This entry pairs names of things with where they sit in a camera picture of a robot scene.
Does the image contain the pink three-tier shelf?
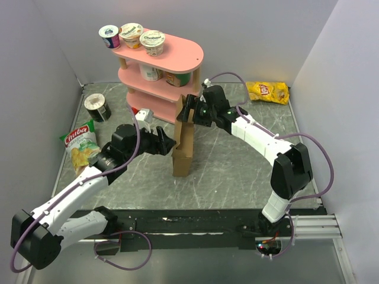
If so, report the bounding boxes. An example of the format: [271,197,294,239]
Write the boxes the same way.
[112,34,204,123]

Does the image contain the black can with white lid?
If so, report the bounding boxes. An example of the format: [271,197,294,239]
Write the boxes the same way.
[84,93,111,122]

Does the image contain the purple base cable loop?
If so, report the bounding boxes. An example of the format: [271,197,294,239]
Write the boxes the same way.
[94,230,152,270]

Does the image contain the green Chuba chips bag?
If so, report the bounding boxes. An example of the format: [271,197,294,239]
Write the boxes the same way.
[60,120,101,176]

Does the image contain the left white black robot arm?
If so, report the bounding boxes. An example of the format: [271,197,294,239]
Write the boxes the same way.
[11,124,176,270]

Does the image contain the green can on middle shelf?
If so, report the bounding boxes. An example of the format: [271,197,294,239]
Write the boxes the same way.
[165,72,191,88]

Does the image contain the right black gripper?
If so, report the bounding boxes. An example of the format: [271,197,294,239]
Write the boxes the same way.
[176,95,217,128]

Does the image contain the orange Chobani yogurt cup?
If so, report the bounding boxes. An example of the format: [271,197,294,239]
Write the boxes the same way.
[119,22,144,49]

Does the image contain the blue white yogurt cup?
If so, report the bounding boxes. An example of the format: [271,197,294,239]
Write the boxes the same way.
[98,25,120,49]

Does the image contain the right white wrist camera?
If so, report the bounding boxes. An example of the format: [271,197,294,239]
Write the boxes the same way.
[201,78,212,89]

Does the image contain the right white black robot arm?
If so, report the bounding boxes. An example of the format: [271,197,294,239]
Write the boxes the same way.
[176,85,313,236]

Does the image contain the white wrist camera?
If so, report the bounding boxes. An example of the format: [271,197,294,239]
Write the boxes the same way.
[131,107,154,124]
[201,78,212,89]

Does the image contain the white cup on middle shelf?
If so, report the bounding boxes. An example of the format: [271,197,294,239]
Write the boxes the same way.
[139,64,163,82]

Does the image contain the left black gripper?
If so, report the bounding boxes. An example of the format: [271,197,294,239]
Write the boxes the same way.
[124,123,176,162]

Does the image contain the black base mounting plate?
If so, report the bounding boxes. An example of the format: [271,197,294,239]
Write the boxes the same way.
[73,208,326,253]

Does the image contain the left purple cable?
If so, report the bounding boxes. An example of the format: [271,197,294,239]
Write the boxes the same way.
[9,105,142,273]

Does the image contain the brown cardboard box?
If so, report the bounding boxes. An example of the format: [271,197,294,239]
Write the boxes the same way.
[172,109,195,177]

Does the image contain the yellow Lays chips bag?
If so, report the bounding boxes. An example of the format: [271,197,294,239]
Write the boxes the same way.
[246,82,290,105]

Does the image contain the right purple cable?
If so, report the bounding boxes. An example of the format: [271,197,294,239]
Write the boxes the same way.
[207,72,335,202]

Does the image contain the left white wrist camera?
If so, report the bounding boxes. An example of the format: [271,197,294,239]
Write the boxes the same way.
[131,107,154,124]

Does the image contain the white Chobani yogurt cup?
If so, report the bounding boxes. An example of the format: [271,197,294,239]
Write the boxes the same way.
[139,30,166,57]

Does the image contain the aluminium frame rail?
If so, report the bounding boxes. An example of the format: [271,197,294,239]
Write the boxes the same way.
[16,214,356,284]

